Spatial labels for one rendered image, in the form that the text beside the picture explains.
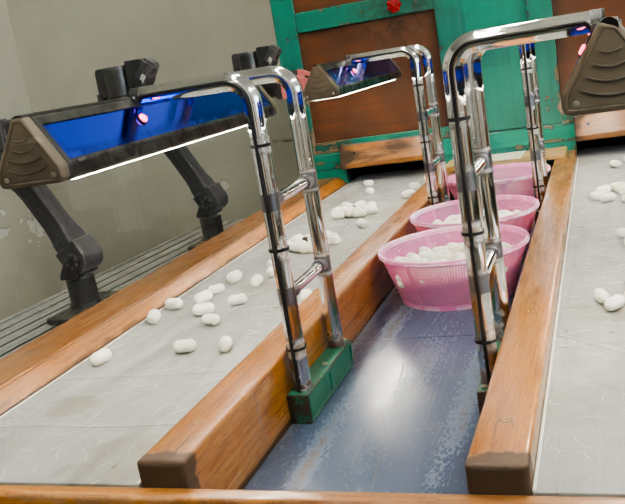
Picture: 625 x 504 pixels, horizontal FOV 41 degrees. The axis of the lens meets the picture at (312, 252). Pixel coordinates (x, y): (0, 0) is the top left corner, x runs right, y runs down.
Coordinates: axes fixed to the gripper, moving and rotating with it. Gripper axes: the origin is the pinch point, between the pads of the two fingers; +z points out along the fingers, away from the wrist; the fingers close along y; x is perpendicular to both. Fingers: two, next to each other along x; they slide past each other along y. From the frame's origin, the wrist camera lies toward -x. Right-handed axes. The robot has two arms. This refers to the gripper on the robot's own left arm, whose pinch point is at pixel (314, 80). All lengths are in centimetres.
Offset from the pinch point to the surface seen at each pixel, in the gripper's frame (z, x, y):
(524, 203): 54, 31, -26
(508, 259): 57, 32, -69
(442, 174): 31.2, 27.1, -2.2
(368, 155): 0.7, 24.8, 32.1
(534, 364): 68, 30, -118
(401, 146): 10.9, 23.3, 33.3
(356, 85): 20.0, 1.7, -25.3
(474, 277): 62, 21, -113
